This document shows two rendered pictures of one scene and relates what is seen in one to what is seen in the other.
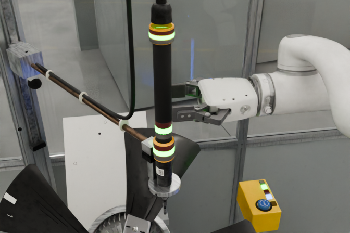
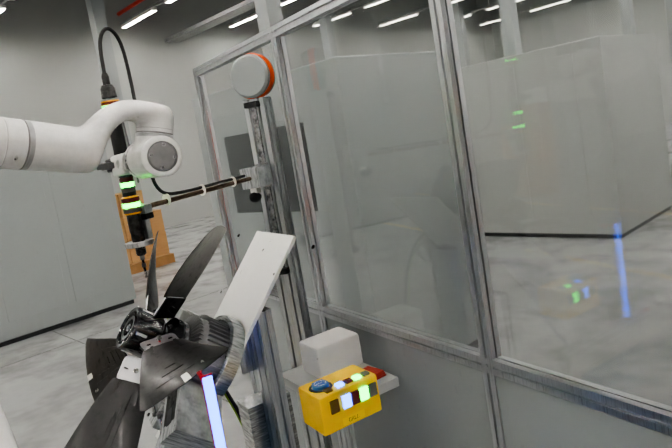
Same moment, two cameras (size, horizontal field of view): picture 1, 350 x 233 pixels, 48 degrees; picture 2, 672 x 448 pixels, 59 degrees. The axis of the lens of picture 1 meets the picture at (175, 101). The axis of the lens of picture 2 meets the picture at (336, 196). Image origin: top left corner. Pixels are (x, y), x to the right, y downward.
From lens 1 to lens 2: 1.69 m
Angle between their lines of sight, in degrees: 68
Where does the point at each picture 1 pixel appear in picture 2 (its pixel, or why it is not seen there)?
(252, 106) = (119, 161)
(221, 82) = not seen: hidden behind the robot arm
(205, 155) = (448, 366)
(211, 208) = not seen: outside the picture
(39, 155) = (286, 285)
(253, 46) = (462, 188)
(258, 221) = (304, 403)
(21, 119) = not seen: hidden behind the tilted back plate
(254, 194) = (337, 377)
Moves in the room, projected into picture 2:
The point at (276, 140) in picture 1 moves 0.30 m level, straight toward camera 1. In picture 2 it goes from (541, 383) to (418, 409)
